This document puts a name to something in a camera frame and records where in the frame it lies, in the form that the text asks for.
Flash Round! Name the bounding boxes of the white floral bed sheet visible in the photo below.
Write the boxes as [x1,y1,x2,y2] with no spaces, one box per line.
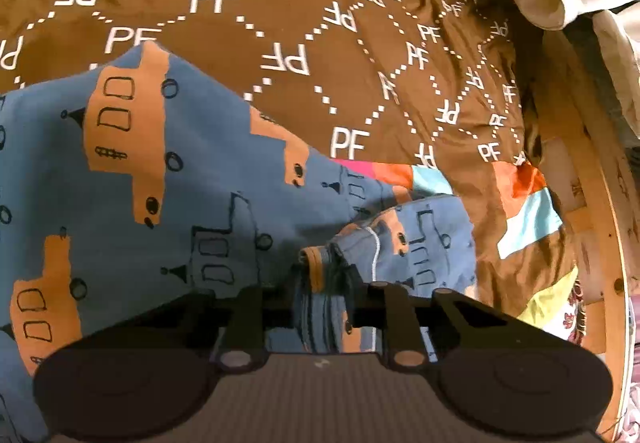
[560,279,639,442]

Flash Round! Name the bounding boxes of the brown PF patterned duvet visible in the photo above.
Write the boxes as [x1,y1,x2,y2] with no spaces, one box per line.
[1,0,578,338]

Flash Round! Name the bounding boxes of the blue pants with orange trucks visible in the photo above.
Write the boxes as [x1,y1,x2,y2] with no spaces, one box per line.
[1,44,476,442]

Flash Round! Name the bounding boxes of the wooden bed frame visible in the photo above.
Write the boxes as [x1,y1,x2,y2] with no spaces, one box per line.
[532,32,639,442]

